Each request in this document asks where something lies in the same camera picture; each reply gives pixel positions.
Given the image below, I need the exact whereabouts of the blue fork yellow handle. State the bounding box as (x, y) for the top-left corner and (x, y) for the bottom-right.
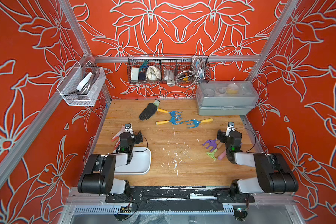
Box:
(184, 118), (213, 129)

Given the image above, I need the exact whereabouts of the purple fork pink handle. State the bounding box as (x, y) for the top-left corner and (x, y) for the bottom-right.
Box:
(202, 139), (222, 150)

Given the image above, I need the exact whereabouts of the blue rake yellow handle middle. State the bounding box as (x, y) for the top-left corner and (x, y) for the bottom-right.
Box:
(156, 117), (184, 125)

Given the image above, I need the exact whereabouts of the green rake wooden handle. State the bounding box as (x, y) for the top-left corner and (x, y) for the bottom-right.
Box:
(206, 142), (224, 161)

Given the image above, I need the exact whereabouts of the purple rake pink handle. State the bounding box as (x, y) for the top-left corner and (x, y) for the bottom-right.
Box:
(218, 151), (226, 161)

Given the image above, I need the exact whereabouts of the coiled grey cable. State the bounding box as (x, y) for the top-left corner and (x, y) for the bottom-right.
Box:
(175, 55), (206, 88)

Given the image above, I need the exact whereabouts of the blue rake yellow handle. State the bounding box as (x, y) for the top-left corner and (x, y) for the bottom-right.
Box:
(156, 117), (184, 125)
(157, 108), (182, 117)

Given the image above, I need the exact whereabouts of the white cloth in basket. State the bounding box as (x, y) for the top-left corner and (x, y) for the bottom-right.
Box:
(146, 66), (161, 81)

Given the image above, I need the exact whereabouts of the white wire side basket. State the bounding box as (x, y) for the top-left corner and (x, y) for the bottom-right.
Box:
(57, 62), (105, 106)

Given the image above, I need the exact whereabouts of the black wire wall basket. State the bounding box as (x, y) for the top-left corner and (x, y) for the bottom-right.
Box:
(127, 54), (212, 88)

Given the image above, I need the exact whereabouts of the white box in basket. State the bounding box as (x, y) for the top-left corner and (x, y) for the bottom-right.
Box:
(131, 67), (139, 81)

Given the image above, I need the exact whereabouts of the grey plastic tool box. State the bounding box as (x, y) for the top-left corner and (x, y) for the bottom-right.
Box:
(196, 81), (259, 116)

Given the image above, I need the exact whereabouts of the blue rake yellow handle rear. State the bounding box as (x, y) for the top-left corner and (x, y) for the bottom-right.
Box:
(157, 108), (182, 117)

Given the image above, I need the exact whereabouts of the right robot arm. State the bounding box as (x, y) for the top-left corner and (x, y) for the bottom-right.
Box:
(217, 123), (299, 196)

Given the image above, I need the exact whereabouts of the black work glove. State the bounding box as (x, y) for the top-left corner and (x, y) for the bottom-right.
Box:
(139, 100), (160, 120)

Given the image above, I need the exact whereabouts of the red white work glove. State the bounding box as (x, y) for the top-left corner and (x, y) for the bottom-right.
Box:
(111, 126), (128, 149)

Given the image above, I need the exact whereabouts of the white device in side basket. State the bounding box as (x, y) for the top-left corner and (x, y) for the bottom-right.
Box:
(76, 72), (93, 91)

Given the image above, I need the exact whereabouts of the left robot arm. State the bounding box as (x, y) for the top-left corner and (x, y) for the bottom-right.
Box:
(77, 123), (143, 195)

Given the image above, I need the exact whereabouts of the white oval storage tray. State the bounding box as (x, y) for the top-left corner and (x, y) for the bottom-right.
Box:
(115, 147), (152, 175)

